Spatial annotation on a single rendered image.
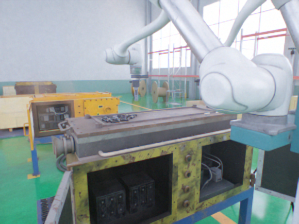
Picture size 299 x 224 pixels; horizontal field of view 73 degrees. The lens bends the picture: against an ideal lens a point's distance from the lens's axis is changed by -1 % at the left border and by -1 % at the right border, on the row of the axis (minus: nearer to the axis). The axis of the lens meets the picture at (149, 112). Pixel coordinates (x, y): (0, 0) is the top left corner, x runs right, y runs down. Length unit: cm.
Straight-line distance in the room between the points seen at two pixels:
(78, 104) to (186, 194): 275
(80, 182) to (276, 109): 93
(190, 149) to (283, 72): 82
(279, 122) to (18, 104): 665
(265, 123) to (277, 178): 125
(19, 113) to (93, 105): 348
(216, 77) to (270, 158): 146
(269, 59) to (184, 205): 112
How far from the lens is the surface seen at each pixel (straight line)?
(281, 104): 83
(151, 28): 126
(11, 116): 698
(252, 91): 64
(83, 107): 383
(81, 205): 121
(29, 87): 953
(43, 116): 397
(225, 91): 60
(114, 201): 153
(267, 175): 205
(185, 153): 141
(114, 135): 118
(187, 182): 151
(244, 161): 194
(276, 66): 81
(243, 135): 85
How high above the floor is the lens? 167
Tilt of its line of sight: 11 degrees down
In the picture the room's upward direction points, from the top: straight up
